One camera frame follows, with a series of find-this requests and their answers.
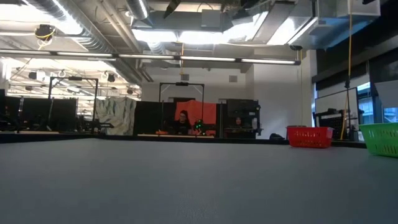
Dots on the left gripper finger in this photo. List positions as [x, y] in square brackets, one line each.
[171, 7]

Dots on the red plastic basket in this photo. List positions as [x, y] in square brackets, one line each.
[309, 138]

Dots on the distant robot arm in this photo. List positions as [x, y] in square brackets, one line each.
[199, 126]

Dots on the grey ceiling box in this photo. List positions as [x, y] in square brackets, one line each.
[211, 18]

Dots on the long ceiling tube light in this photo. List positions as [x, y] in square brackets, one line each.
[31, 51]
[208, 58]
[84, 54]
[146, 56]
[267, 61]

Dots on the black ceiling spotlight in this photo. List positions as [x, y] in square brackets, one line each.
[111, 77]

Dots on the orange partition cloth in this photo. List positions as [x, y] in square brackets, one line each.
[202, 109]

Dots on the black partition panel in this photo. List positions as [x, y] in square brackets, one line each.
[149, 118]
[37, 112]

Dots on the person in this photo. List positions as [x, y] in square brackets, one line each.
[238, 122]
[183, 124]

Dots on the grey patterned cloth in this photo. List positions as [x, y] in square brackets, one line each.
[115, 113]

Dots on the distant robot rig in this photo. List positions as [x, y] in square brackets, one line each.
[93, 126]

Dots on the grey table mat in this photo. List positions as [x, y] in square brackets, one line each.
[186, 186]

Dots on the black equipment desk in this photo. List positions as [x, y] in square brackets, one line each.
[329, 124]

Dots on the black light stand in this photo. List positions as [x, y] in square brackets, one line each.
[348, 102]

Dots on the glass window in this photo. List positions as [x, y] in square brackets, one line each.
[367, 107]

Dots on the green plastic basket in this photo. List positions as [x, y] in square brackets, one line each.
[382, 140]

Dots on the silver air duct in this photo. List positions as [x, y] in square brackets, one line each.
[138, 7]

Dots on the grey wall vent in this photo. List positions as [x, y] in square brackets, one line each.
[184, 77]
[233, 78]

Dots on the black gantry frame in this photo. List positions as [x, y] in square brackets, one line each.
[182, 83]
[74, 78]

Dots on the black table frame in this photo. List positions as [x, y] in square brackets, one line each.
[267, 141]

